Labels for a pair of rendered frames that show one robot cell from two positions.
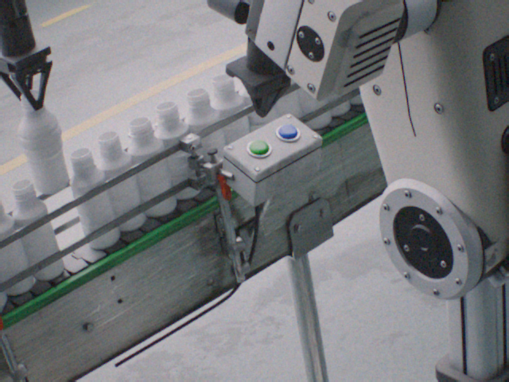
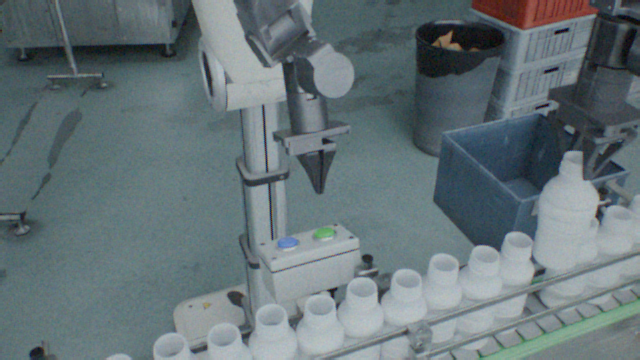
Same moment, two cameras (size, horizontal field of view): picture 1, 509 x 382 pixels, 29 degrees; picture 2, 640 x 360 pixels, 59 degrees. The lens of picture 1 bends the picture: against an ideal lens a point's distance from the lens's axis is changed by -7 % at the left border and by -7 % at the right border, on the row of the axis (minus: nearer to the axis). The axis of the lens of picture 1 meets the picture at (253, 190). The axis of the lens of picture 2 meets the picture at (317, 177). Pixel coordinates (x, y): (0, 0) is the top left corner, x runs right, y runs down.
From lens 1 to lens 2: 2.13 m
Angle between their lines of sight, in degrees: 116
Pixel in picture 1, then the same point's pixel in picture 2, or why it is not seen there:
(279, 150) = (305, 236)
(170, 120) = (404, 278)
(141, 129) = (441, 257)
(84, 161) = (512, 237)
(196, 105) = (367, 287)
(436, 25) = not seen: outside the picture
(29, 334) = not seen: hidden behind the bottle
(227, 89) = (319, 303)
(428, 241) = not seen: hidden behind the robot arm
